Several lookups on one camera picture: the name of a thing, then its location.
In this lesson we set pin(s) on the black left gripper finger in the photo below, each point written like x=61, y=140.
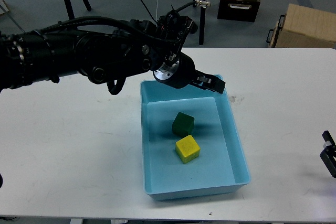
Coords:
x=209, y=82

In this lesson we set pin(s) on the black storage box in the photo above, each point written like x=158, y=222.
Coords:
x=238, y=10

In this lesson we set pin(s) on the yellow wooden cube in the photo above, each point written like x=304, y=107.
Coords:
x=187, y=149

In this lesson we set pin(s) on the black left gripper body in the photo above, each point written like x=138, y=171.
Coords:
x=179, y=74

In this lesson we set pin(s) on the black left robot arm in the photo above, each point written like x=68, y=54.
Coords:
x=105, y=50

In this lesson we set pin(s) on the green wooden cube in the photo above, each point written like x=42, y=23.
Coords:
x=183, y=124

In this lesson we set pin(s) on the light blue plastic bin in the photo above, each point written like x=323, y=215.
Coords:
x=221, y=166

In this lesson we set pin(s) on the wooden crate with handles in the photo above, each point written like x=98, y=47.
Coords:
x=303, y=27

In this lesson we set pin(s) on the black tripod legs right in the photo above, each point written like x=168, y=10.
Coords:
x=200, y=11

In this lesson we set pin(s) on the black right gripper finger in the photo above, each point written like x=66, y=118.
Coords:
x=328, y=153

